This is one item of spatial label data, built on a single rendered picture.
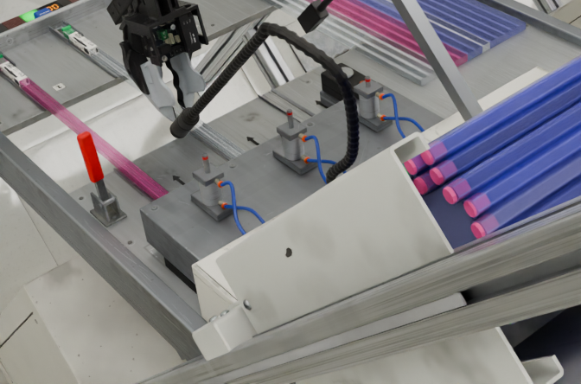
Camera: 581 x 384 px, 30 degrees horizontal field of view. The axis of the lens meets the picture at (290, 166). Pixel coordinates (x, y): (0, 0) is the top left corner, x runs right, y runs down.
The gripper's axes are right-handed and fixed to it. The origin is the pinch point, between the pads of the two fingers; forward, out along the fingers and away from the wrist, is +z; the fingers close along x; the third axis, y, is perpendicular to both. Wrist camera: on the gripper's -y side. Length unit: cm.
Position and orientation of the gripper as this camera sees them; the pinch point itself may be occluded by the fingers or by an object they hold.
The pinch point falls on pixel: (175, 108)
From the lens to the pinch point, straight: 140.0
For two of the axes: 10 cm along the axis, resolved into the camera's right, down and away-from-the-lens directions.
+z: 2.3, 8.7, 4.4
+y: 5.8, 2.4, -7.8
